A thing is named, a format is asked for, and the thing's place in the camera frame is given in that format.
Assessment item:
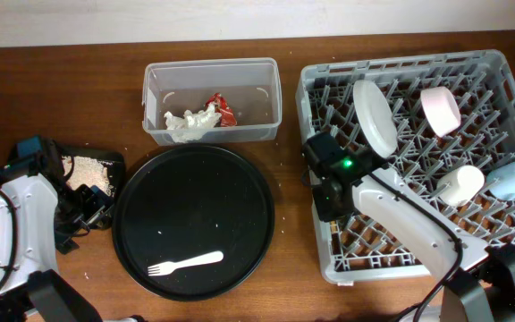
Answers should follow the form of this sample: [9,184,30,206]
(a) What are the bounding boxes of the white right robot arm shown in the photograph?
[301,132,515,322]

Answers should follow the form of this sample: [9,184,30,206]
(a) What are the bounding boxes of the pile of rice and shells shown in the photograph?
[62,156,114,196]

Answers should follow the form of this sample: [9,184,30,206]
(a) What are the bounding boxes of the light blue cup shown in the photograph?
[486,161,515,200]

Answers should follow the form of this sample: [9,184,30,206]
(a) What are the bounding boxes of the grey plate with food scraps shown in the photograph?
[353,80,398,158]

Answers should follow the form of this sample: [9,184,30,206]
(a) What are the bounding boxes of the round black serving tray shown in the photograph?
[112,144,275,301]

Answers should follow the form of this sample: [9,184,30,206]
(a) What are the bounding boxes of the white cup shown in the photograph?
[437,165,485,207]

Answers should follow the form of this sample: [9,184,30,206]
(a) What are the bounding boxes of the white tissue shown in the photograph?
[164,104,222,143]

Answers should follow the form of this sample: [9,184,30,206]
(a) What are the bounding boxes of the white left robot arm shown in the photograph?
[0,136,114,321]

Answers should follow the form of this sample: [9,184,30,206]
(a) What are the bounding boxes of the red snack wrapper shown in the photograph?
[205,92,238,127]

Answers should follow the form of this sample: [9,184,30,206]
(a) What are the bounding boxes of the white plastic fork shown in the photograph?
[148,250,224,276]

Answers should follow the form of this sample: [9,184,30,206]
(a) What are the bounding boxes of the pink bowl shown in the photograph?
[420,87,461,137]

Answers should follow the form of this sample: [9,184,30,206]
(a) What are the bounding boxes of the clear plastic bin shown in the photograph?
[142,57,283,146]

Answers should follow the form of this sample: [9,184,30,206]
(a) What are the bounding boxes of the grey dishwasher rack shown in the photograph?
[294,48,515,287]

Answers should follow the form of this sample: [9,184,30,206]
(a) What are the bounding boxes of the black rectangular tray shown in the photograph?
[59,146,126,230]

